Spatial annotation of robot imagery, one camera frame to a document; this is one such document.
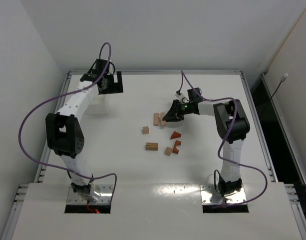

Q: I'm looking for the light wooden long block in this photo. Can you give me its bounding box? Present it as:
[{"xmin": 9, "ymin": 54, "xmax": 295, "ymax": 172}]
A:
[{"xmin": 153, "ymin": 112, "xmax": 159, "ymax": 126}]

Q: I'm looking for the red-brown wooden arch block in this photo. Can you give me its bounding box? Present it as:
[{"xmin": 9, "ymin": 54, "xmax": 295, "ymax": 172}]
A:
[{"xmin": 172, "ymin": 140, "xmax": 182, "ymax": 154}]

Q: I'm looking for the small light wooden block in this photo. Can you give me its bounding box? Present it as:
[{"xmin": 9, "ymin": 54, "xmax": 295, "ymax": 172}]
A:
[{"xmin": 142, "ymin": 126, "xmax": 150, "ymax": 135}]

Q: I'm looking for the light wooden letter cube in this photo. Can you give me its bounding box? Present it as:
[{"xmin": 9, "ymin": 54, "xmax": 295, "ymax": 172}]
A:
[{"xmin": 164, "ymin": 147, "xmax": 173, "ymax": 156}]

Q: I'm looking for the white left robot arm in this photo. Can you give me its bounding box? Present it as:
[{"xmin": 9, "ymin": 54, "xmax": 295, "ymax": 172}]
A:
[{"xmin": 45, "ymin": 59, "xmax": 123, "ymax": 203}]

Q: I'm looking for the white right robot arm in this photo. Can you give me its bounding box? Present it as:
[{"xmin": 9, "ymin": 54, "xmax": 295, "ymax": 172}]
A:
[{"xmin": 162, "ymin": 99, "xmax": 250, "ymax": 196}]

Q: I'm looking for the red-brown wooden triangle block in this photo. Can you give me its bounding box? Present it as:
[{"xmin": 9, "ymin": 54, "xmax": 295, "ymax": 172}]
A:
[{"xmin": 170, "ymin": 131, "xmax": 181, "ymax": 140}]

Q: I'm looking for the striped brown wooden block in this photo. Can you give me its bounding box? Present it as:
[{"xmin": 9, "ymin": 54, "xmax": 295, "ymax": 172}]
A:
[{"xmin": 145, "ymin": 142, "xmax": 158, "ymax": 151}]

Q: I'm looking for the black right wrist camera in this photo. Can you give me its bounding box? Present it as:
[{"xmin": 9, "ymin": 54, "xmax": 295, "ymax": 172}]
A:
[{"xmin": 187, "ymin": 87, "xmax": 203, "ymax": 103}]

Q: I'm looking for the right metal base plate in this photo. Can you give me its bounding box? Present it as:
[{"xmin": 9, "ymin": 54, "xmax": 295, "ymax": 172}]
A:
[{"xmin": 200, "ymin": 184, "xmax": 248, "ymax": 205}]

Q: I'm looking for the metal base plate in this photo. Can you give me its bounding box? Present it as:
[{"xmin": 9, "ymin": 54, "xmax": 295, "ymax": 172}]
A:
[
  {"xmin": 66, "ymin": 184, "xmax": 113, "ymax": 206},
  {"xmin": 200, "ymin": 184, "xmax": 248, "ymax": 205}
]

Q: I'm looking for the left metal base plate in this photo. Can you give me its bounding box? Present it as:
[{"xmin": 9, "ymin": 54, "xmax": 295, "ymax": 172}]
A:
[{"xmin": 66, "ymin": 184, "xmax": 113, "ymax": 206}]

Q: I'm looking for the black wall cable with plug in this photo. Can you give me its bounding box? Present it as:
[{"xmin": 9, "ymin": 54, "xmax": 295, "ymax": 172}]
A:
[{"xmin": 257, "ymin": 72, "xmax": 289, "ymax": 121}]

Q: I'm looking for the aluminium table edge rail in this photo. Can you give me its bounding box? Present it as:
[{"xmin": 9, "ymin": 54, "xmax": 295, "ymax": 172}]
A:
[{"xmin": 240, "ymin": 71, "xmax": 279, "ymax": 183}]

